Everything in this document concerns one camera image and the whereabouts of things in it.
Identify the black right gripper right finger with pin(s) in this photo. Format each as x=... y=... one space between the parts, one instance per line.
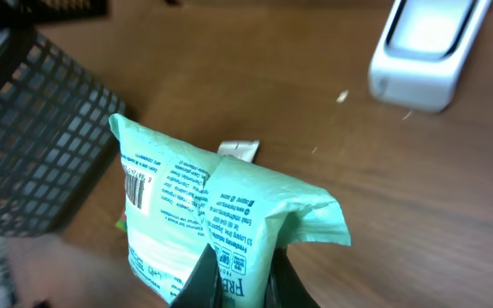
x=284 y=288

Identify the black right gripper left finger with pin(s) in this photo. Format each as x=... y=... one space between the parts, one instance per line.
x=203 y=288

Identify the teal tissue packet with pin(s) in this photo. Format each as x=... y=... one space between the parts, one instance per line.
x=181 y=199

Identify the white tube gold cap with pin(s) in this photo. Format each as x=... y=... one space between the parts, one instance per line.
x=241 y=149

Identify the white barcode scanner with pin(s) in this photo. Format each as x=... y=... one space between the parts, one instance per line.
x=422 y=50

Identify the grey plastic basket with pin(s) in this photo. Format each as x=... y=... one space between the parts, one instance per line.
x=55 y=139

